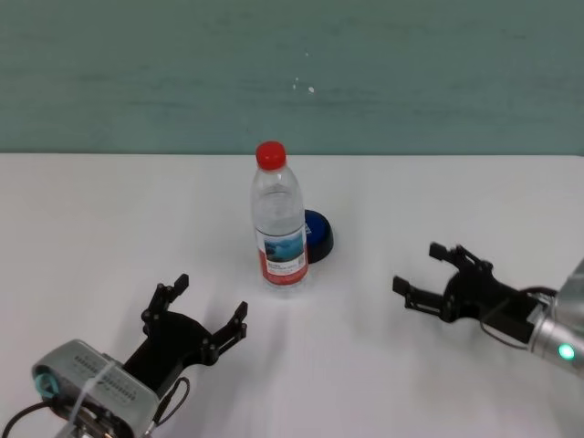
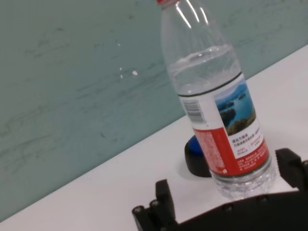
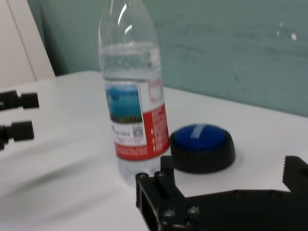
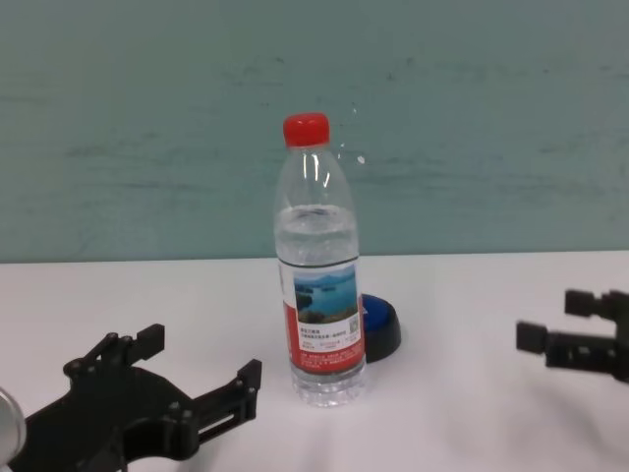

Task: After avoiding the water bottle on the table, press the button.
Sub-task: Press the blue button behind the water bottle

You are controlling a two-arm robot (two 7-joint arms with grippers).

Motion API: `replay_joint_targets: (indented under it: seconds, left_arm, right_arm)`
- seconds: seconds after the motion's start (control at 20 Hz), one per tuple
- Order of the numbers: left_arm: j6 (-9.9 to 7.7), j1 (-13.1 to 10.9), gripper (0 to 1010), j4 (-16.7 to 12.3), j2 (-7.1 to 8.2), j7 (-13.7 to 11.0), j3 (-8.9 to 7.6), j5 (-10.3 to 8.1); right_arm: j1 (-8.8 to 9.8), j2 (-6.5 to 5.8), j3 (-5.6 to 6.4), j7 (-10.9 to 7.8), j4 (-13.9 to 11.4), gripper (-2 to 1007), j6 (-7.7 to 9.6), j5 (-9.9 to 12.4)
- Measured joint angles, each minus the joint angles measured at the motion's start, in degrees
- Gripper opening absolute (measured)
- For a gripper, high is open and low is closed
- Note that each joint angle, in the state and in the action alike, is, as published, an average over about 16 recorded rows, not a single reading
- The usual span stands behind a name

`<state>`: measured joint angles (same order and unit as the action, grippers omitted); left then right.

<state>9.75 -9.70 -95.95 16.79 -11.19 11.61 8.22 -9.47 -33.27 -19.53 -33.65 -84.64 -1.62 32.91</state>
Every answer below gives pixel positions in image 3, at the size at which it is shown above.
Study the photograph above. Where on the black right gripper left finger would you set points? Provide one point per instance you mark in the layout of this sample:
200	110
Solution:
158	199

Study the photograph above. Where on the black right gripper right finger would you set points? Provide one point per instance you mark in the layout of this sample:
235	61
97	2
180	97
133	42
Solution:
296	175

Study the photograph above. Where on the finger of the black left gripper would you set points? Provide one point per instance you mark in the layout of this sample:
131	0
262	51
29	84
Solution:
21	131
26	99

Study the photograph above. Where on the blue push button black base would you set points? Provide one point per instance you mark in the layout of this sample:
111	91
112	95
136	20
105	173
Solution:
199	146

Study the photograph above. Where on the clear water bottle red cap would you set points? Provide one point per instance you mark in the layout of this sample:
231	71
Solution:
130	96

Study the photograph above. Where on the beige cabinet panel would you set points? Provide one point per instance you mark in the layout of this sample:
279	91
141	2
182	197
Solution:
16	43

